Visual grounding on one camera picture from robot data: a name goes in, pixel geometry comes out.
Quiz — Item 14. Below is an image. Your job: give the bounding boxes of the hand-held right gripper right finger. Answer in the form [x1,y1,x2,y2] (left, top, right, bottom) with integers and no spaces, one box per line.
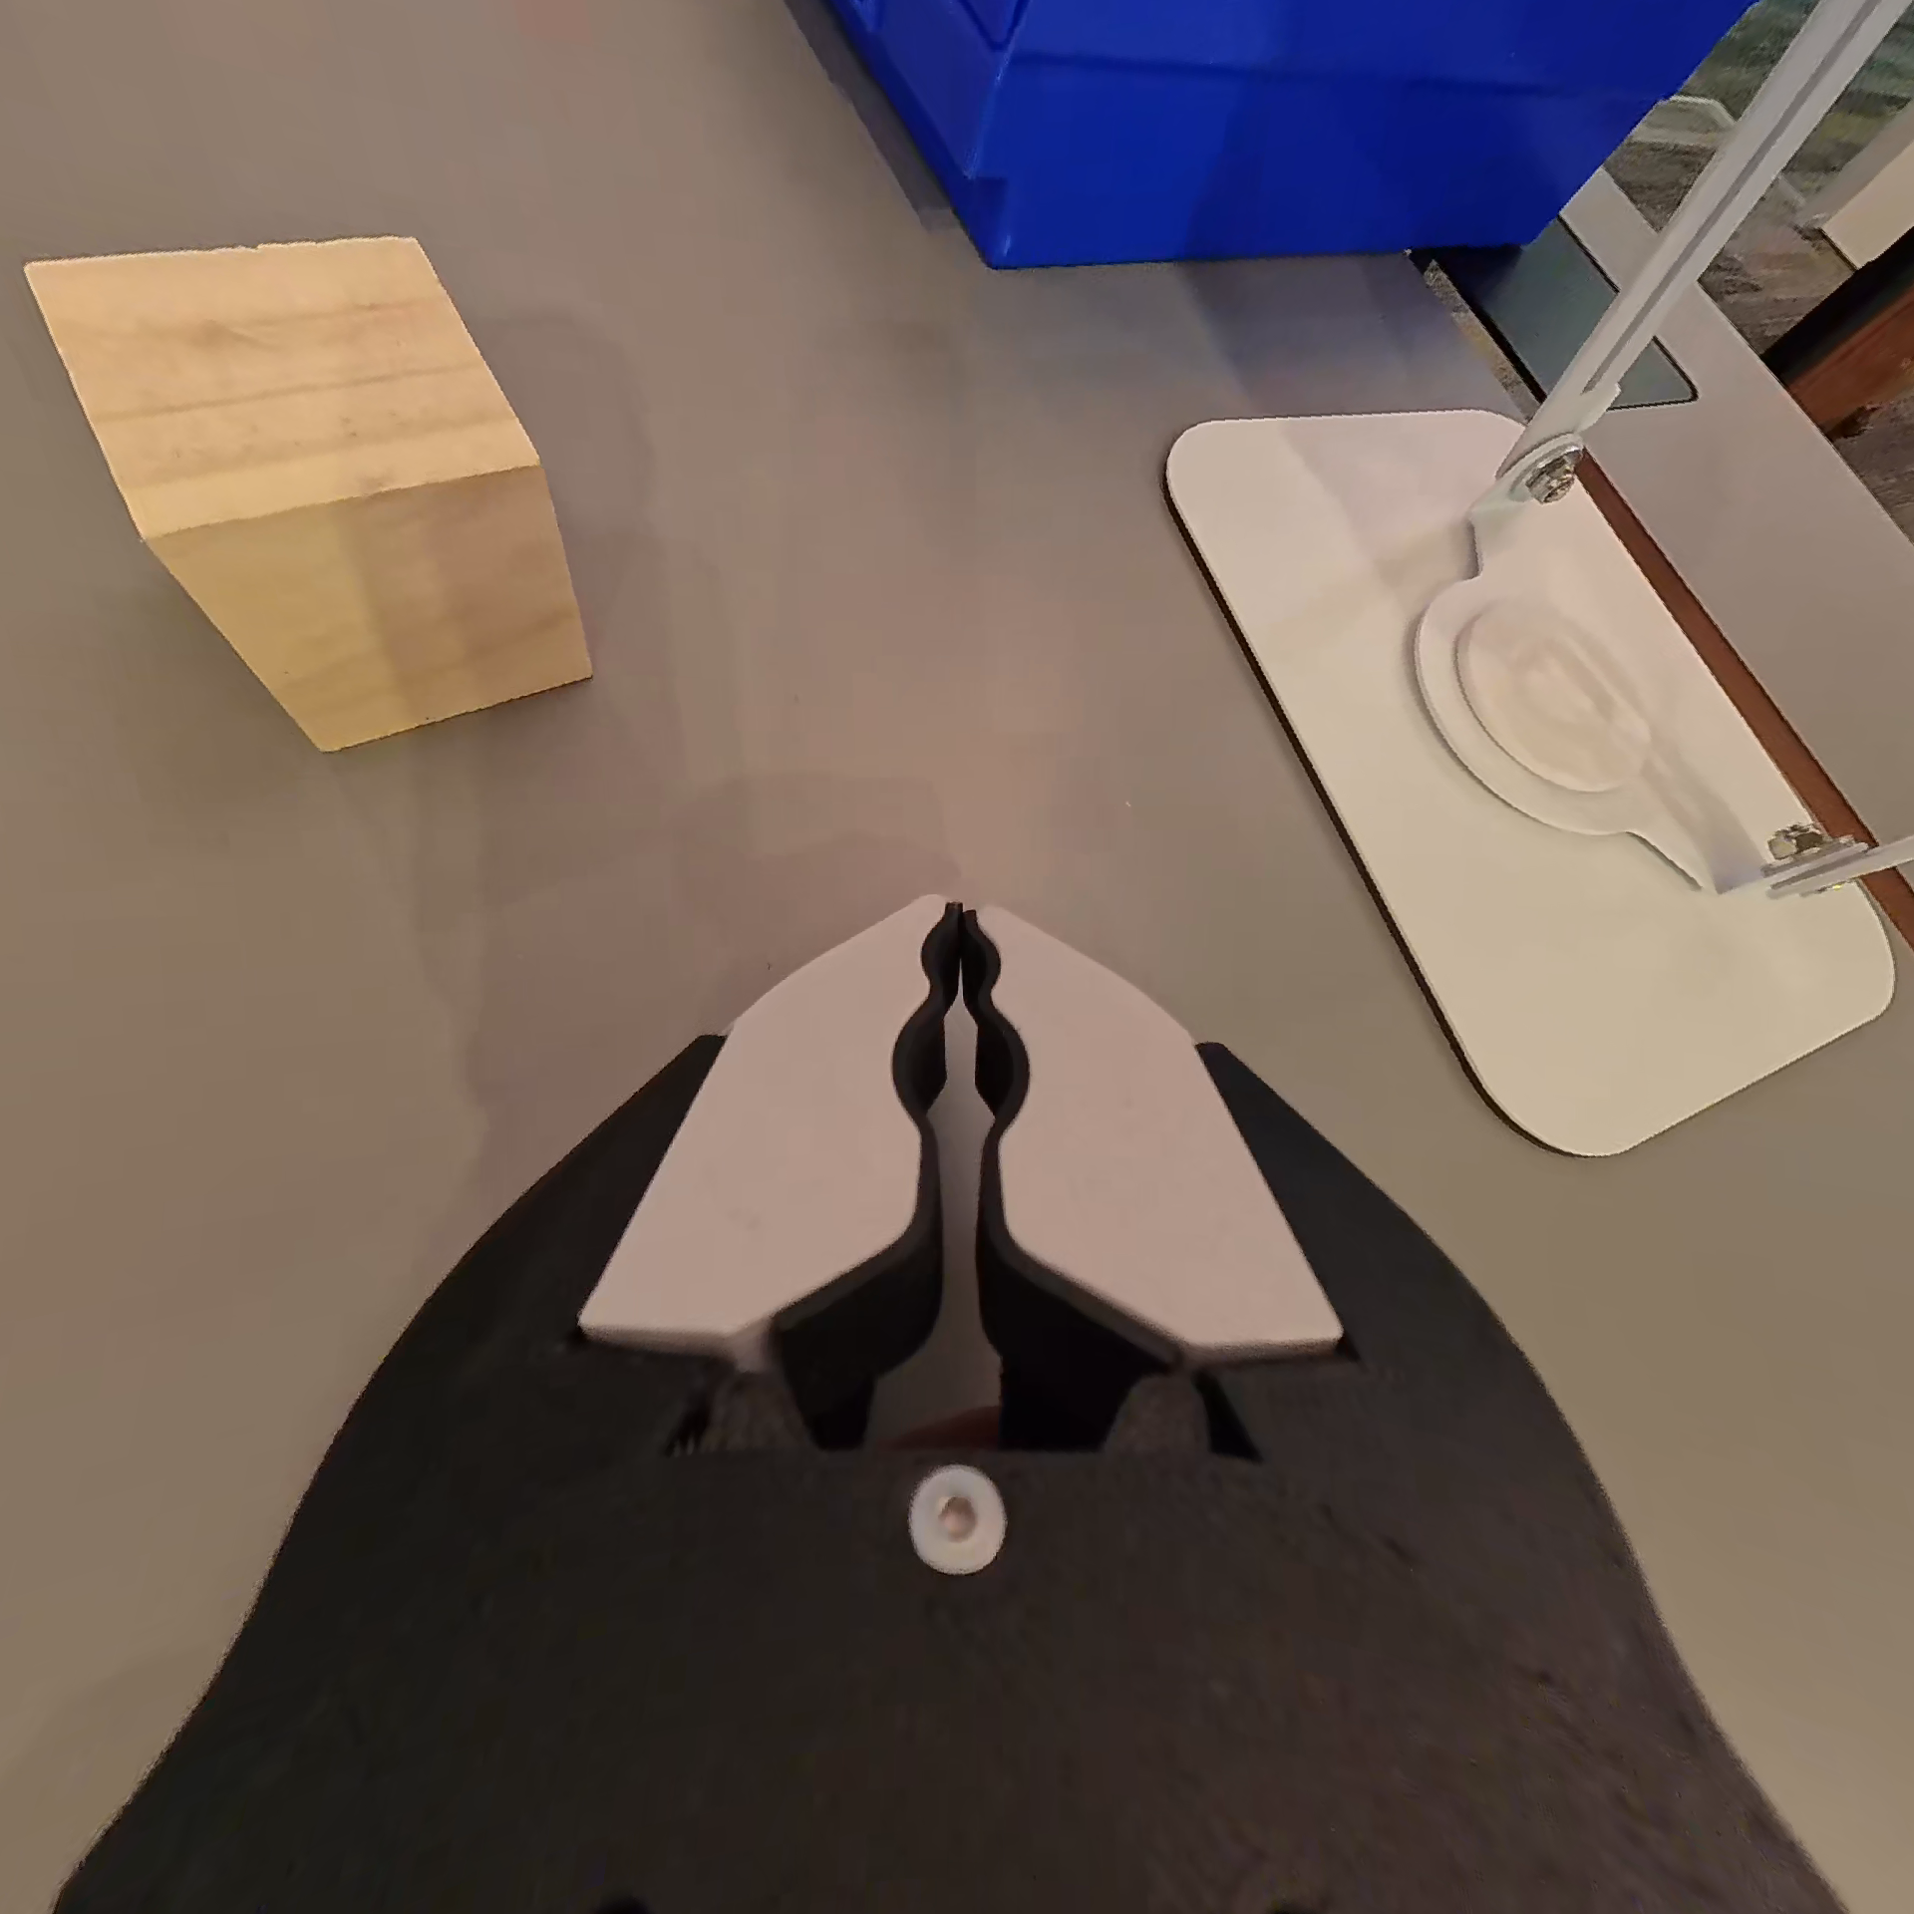
[953,895,1347,1451]

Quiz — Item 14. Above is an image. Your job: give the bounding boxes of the black flat device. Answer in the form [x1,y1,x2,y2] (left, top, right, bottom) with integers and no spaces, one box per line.
[1412,212,1697,415]

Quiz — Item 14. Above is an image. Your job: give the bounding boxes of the brown wooden leg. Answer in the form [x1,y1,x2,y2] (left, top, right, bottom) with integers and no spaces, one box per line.
[1785,251,1914,441]

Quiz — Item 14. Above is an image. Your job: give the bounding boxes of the large plain wooden cube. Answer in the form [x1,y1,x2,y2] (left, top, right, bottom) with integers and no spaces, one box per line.
[21,233,593,752]

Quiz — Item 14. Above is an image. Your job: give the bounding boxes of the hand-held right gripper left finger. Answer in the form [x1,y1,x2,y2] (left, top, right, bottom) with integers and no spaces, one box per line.
[572,890,961,1451]

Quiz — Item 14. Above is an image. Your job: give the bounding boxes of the blue plastic bin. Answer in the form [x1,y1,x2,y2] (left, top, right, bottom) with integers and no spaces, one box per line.
[822,0,1759,270]

